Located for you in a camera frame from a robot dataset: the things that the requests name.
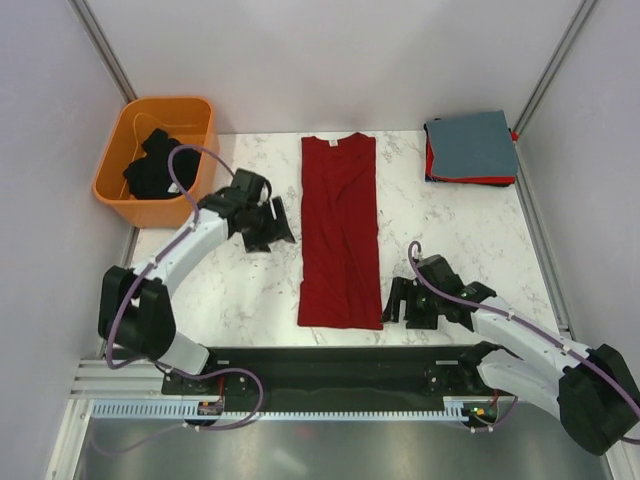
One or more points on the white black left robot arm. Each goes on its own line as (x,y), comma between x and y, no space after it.
(135,309)

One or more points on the white slotted cable duct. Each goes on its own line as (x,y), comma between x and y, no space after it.
(451,411)

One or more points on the folded grey blue t shirt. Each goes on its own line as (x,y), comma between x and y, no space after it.
(472,145)

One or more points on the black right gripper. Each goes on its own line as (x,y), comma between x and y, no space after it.
(404,288)

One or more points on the dark red t shirt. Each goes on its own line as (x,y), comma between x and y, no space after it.
(341,285)

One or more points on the black t shirt in basket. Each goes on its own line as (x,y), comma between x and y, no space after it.
(148,177)

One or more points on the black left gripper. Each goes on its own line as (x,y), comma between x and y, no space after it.
(277,229)

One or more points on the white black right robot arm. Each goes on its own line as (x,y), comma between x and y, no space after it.
(591,391)

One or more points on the left aluminium frame post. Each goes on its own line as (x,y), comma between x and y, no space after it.
(102,45)

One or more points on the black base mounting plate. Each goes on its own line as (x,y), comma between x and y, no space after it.
(339,378)

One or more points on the orange plastic laundry basket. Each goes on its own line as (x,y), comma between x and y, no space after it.
(189,119)

